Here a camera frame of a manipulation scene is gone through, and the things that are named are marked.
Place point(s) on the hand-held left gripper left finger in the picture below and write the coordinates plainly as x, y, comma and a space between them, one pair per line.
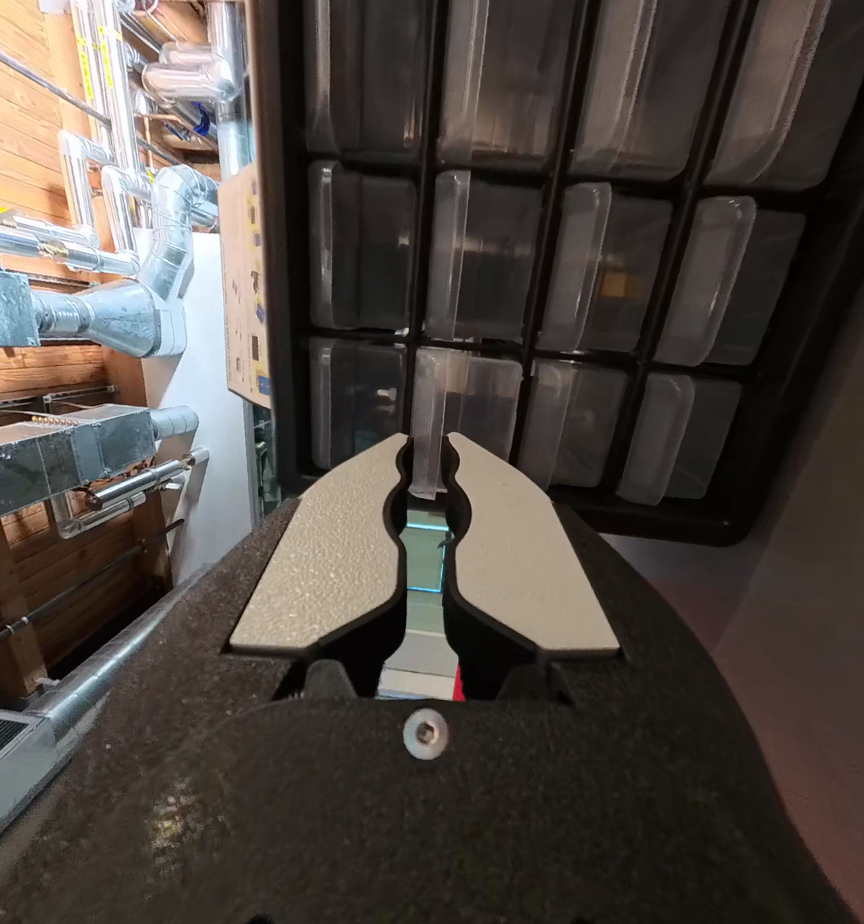
324, 578

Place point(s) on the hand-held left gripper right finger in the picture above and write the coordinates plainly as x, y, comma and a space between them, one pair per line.
533, 578

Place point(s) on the red plastic bin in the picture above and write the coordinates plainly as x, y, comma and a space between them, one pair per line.
460, 683

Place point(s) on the clear plastic drawer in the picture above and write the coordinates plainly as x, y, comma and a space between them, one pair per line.
468, 397

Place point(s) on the black drawer cabinet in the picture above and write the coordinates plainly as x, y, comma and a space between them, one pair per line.
281, 217

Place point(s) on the white vent unit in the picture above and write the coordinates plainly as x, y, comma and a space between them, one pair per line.
28, 737

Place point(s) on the silver pipe bundle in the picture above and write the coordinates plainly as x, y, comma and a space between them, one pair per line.
144, 130

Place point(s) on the metal air duct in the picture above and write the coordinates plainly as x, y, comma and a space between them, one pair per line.
57, 462
71, 311

